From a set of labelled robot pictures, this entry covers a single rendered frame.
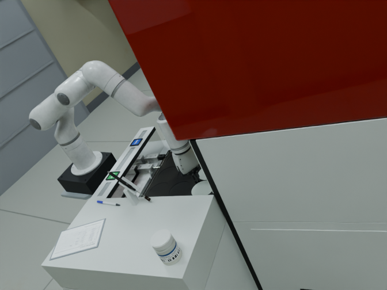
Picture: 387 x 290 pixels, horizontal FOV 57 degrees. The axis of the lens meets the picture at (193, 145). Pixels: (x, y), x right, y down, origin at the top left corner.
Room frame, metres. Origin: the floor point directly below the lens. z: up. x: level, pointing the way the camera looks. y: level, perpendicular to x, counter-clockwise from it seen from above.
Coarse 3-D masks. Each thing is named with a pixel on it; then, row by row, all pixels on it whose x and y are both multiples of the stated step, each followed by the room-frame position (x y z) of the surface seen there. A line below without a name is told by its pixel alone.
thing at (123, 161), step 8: (144, 128) 1.81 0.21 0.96; (152, 128) 1.76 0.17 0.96; (136, 136) 1.75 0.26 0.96; (144, 136) 1.72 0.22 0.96; (128, 152) 1.63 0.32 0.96; (120, 160) 1.58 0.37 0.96; (128, 160) 1.55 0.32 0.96; (112, 168) 1.54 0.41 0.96; (120, 168) 1.52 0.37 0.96; (120, 176) 1.44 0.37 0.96; (104, 184) 1.43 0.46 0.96; (112, 184) 1.40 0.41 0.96; (96, 192) 1.40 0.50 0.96; (104, 192) 1.37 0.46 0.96
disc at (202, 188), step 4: (196, 184) 1.22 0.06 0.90; (200, 184) 1.21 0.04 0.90; (204, 184) 1.19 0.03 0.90; (208, 184) 1.18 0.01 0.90; (192, 188) 1.20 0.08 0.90; (196, 188) 1.19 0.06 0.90; (200, 188) 1.18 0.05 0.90; (204, 188) 1.17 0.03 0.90; (208, 188) 1.16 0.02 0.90; (192, 192) 1.18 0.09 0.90; (196, 192) 1.17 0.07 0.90; (200, 192) 1.16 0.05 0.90; (204, 192) 1.14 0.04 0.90; (208, 192) 1.13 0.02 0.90
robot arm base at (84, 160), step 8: (80, 136) 1.76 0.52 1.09; (72, 144) 1.72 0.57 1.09; (80, 144) 1.73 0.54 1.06; (72, 152) 1.72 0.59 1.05; (80, 152) 1.72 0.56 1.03; (88, 152) 1.75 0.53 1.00; (96, 152) 1.84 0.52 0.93; (72, 160) 1.74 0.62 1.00; (80, 160) 1.72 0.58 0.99; (88, 160) 1.73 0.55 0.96; (96, 160) 1.76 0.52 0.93; (72, 168) 1.79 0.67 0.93; (80, 168) 1.73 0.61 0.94; (88, 168) 1.72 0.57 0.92
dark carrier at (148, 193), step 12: (168, 156) 1.52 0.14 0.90; (168, 168) 1.43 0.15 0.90; (156, 180) 1.37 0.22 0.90; (168, 180) 1.33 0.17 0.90; (180, 180) 1.29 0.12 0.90; (192, 180) 1.25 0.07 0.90; (204, 180) 1.22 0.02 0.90; (156, 192) 1.29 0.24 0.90; (168, 192) 1.25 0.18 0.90; (180, 192) 1.21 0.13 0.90
